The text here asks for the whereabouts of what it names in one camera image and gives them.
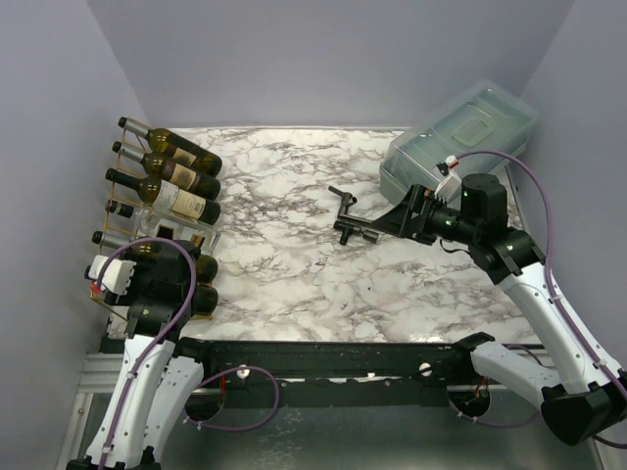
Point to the clear plastic storage box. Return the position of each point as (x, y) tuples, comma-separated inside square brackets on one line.
[(484, 117)]

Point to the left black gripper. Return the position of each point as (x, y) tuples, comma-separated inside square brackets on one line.
[(140, 267)]

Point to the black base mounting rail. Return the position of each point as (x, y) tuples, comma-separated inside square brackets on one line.
[(314, 374)]

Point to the dark metal lever corkscrew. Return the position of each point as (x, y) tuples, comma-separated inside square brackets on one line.
[(347, 200)]

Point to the green wine bottle brown label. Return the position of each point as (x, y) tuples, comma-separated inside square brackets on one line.
[(167, 169)]

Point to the clear square glass bottle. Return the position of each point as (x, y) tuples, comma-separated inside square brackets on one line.
[(148, 222)]

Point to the gold wire wine rack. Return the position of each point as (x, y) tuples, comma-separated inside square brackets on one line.
[(112, 224)]

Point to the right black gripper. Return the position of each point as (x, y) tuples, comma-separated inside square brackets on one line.
[(416, 211)]

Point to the black T-handle corkscrew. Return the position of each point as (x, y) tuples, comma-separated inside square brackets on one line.
[(348, 229)]

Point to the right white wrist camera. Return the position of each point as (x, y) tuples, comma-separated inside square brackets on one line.
[(451, 181)]

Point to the green wine bottle white label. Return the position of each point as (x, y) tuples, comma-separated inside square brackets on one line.
[(166, 197)]

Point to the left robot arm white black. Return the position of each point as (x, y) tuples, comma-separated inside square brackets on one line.
[(157, 373)]

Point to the green wine bottle silver neck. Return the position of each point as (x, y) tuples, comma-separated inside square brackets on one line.
[(173, 145)]

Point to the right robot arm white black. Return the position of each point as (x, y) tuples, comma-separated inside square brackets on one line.
[(585, 392)]

